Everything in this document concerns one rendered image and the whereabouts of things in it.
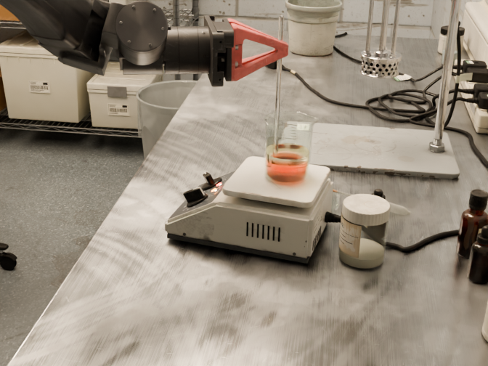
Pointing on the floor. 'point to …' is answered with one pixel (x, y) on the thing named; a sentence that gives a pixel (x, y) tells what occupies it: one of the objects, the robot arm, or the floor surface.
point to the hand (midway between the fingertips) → (281, 49)
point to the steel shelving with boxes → (71, 83)
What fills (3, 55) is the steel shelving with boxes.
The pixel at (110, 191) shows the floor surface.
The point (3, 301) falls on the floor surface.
